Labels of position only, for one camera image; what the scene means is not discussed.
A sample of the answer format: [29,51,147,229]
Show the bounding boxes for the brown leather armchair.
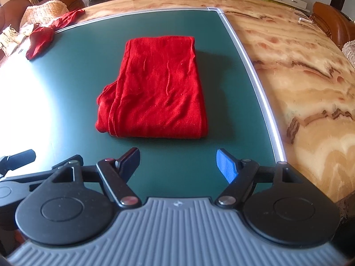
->
[310,2,355,50]

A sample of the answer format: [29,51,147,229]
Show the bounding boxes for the crumpled red garment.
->
[26,9,85,61]

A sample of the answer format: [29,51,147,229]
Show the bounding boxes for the red knit pants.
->
[95,35,208,139]

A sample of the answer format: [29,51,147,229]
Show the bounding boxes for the cream lace cloth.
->
[1,23,36,57]

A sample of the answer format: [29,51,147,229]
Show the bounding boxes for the green table mat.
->
[1,8,285,199]

